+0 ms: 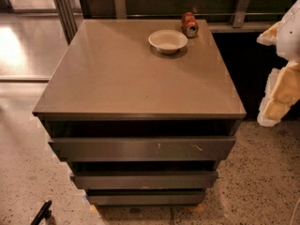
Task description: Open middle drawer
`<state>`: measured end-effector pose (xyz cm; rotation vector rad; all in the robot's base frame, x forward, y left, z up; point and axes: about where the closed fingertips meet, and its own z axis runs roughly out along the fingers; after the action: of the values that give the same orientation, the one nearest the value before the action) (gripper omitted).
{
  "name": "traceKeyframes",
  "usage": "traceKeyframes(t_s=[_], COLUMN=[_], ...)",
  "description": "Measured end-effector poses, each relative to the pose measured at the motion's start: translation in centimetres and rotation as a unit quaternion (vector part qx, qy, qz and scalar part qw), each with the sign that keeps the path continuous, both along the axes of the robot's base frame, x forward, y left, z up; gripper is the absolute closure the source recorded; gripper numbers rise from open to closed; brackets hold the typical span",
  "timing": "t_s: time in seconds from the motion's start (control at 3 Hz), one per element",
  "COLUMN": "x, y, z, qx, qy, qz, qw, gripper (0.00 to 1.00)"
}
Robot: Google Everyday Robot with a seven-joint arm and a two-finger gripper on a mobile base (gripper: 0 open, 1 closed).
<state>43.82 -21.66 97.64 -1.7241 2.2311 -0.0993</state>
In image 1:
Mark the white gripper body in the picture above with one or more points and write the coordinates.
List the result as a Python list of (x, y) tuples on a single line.
[(290, 40)]

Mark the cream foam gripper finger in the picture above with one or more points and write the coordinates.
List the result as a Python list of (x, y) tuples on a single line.
[(269, 36), (281, 92)]

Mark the grey drawer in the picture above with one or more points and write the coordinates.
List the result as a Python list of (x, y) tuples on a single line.
[(145, 180), (148, 199), (137, 149)]

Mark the grey drawer cabinet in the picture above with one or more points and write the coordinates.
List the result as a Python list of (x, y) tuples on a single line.
[(112, 83)]

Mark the grey top drawer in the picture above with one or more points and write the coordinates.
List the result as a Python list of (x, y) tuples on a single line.
[(137, 149)]

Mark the grey bottom drawer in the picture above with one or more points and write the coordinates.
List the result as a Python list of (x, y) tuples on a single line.
[(148, 199)]

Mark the orange soda can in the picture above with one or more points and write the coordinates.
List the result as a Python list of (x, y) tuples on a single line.
[(189, 25)]

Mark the white bowl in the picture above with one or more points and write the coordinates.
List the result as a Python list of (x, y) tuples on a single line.
[(168, 41)]

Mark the black object bottom left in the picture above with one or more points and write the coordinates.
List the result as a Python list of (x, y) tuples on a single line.
[(44, 213)]

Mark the grey metal bracket right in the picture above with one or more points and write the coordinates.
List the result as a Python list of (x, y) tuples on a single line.
[(238, 18)]

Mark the grey metal bracket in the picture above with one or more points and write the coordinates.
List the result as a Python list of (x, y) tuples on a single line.
[(120, 9), (238, 18)]

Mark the metal rail shelf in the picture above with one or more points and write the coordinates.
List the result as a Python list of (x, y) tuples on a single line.
[(246, 27)]

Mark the grey metal bracket left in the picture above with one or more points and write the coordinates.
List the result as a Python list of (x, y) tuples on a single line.
[(120, 9)]

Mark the grey metal post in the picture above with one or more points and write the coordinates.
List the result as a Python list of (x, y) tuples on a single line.
[(67, 19)]

